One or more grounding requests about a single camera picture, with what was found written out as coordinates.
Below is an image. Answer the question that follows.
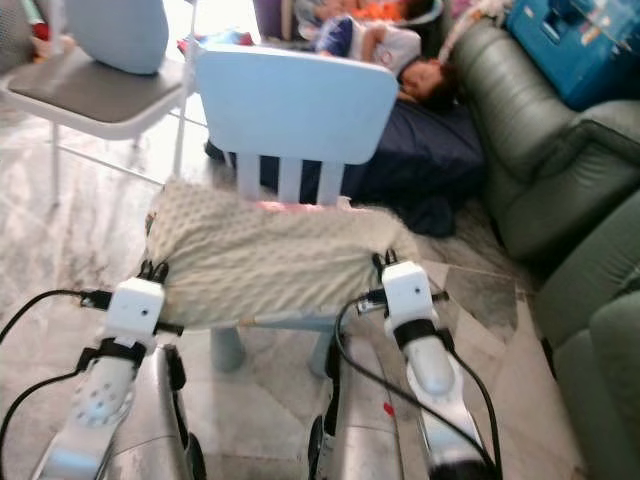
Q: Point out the cream dotted pillow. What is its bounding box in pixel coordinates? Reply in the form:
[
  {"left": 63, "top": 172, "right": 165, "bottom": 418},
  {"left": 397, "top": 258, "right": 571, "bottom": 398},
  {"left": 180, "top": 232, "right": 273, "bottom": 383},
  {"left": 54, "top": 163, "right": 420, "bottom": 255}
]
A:
[{"left": 145, "top": 179, "right": 421, "bottom": 330}]

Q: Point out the green leather sofa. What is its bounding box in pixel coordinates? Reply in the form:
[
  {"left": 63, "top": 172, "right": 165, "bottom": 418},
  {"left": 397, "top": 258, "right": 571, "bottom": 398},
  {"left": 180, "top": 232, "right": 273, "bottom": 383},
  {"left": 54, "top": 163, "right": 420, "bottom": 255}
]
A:
[{"left": 448, "top": 18, "right": 640, "bottom": 480}]

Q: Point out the dark navy floor mattress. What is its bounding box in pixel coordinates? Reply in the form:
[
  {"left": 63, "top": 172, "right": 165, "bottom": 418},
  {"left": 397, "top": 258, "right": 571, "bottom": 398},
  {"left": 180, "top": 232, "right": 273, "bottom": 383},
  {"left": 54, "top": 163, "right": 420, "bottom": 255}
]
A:
[{"left": 204, "top": 98, "right": 489, "bottom": 239}]

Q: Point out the silver left robot leg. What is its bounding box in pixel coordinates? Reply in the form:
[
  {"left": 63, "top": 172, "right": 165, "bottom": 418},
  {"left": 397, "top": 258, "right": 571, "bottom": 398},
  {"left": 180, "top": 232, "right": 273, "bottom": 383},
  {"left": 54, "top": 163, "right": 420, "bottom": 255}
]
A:
[{"left": 102, "top": 345, "right": 207, "bottom": 480}]

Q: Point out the silver robot leg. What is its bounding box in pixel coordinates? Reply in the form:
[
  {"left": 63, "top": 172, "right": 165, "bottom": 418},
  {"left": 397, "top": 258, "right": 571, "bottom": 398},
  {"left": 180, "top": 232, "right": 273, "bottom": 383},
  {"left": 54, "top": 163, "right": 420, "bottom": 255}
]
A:
[
  {"left": 304, "top": 334, "right": 439, "bottom": 480},
  {"left": 102, "top": 345, "right": 207, "bottom": 480}
]

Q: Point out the silver right robot leg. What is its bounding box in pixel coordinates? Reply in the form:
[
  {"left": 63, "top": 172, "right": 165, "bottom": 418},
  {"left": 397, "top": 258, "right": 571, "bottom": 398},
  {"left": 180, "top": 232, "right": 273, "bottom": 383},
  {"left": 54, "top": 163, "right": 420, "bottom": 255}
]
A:
[{"left": 304, "top": 334, "right": 439, "bottom": 480}]

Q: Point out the light blue child chair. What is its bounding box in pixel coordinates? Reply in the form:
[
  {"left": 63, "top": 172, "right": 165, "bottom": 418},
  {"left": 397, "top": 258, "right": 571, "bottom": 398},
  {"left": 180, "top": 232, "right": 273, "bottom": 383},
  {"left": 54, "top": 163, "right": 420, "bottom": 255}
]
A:
[{"left": 195, "top": 44, "right": 400, "bottom": 380}]

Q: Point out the white folding chair grey seat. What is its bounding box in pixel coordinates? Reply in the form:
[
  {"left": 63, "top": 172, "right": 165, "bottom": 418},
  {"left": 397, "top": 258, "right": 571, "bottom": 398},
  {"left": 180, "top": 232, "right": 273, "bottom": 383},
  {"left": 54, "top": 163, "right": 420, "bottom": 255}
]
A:
[{"left": 2, "top": 0, "right": 199, "bottom": 203}]

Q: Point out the lying child in white shirt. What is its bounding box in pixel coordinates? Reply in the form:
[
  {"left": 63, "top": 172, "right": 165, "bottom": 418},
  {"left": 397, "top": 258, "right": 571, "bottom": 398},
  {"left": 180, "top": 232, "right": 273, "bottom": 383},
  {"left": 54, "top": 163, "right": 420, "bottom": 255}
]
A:
[{"left": 315, "top": 14, "right": 458, "bottom": 107}]

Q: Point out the orange clothing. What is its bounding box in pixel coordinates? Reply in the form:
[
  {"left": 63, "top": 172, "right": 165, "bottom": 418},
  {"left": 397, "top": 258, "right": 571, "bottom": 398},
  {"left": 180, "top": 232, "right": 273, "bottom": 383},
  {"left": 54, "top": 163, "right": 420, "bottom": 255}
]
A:
[{"left": 322, "top": 0, "right": 429, "bottom": 23}]

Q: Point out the blue plastic box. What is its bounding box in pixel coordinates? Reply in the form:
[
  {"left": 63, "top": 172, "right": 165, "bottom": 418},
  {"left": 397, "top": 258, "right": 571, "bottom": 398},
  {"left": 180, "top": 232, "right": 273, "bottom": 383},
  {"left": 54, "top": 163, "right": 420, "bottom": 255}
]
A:
[{"left": 504, "top": 0, "right": 640, "bottom": 112}]

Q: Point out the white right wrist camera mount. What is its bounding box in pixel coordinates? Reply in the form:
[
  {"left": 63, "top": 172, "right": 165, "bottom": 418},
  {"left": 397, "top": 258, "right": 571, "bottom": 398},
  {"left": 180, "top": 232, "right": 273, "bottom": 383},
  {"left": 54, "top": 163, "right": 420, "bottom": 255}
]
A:
[{"left": 379, "top": 260, "right": 439, "bottom": 334}]

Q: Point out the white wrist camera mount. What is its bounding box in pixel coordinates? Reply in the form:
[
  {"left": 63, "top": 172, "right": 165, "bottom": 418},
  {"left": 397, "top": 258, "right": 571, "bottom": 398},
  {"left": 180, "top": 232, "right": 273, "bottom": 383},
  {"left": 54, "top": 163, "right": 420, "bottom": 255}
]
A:
[
  {"left": 379, "top": 260, "right": 439, "bottom": 334},
  {"left": 106, "top": 277, "right": 168, "bottom": 347}
]

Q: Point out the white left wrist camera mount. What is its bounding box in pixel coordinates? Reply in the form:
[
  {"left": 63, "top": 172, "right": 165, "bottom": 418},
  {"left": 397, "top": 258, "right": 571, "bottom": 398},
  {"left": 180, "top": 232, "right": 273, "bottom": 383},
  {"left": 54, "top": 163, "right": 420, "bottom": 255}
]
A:
[{"left": 106, "top": 277, "right": 168, "bottom": 347}]

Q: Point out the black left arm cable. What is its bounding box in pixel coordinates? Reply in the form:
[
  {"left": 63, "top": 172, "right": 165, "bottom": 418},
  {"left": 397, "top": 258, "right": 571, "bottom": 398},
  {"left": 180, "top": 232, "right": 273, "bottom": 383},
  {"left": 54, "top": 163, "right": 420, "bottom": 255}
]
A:
[{"left": 0, "top": 288, "right": 113, "bottom": 471}]

